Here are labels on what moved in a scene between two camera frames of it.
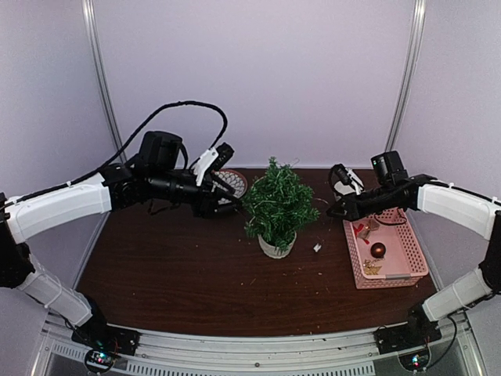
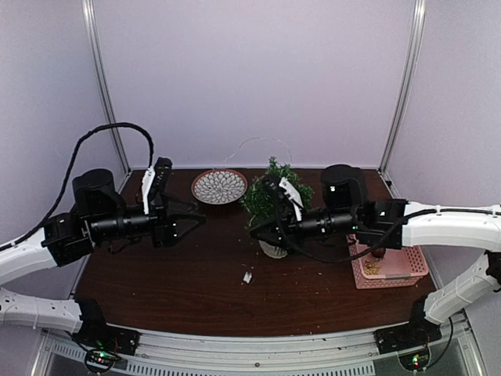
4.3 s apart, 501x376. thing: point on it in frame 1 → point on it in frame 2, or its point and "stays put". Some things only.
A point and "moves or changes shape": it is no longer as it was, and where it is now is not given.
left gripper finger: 221,209 → 185,225
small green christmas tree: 279,206 stays put
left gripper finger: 221,181 → 179,208
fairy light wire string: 329,207 moves or changes shape
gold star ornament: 370,269 stays put
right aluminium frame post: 408,75 stays put
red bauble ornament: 378,250 stays put
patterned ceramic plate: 232,179 stays put
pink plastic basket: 384,251 stays put
